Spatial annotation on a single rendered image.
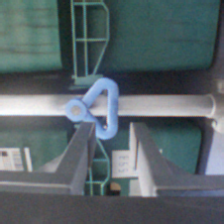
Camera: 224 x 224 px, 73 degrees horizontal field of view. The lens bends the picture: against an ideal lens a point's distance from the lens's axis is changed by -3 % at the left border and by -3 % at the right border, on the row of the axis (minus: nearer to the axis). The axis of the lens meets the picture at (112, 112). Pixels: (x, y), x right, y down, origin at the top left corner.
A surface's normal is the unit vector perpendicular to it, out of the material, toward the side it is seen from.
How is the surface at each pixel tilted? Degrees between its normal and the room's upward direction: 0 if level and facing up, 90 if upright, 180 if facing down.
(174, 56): 92
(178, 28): 92
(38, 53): 96
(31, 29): 98
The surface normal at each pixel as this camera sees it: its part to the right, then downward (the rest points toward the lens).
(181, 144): 0.12, 0.28
